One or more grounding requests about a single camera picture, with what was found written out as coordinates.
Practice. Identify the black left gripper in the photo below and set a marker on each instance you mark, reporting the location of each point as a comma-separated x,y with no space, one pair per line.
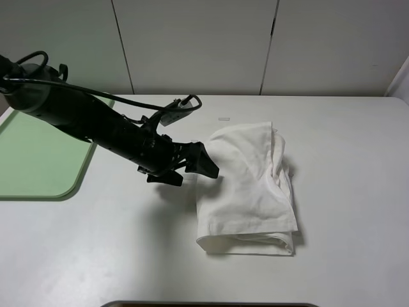
160,157

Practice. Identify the white short sleeve shirt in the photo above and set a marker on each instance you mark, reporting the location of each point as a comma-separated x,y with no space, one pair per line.
248,209

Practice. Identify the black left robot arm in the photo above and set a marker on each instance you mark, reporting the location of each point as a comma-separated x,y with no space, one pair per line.
122,126

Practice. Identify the green plastic tray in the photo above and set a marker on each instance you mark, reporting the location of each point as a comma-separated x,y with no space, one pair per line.
38,161

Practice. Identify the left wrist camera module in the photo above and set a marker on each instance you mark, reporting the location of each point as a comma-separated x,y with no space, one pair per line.
181,109

